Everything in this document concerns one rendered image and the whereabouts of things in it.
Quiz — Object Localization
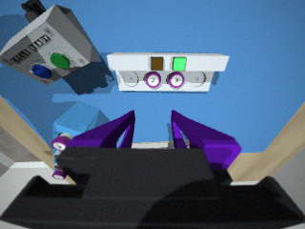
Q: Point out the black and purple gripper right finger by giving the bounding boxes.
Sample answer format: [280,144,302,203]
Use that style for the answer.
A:
[171,110,242,170]

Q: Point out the grey key panel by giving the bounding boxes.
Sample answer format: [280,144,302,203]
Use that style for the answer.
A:
[0,0,100,86]

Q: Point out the blue work mat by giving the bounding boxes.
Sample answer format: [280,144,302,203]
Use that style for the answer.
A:
[0,0,305,154]

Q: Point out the white rectangular console with lamps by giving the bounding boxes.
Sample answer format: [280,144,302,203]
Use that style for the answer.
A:
[107,52,229,92]

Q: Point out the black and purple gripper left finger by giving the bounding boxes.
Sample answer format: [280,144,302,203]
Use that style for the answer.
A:
[66,110,135,148]

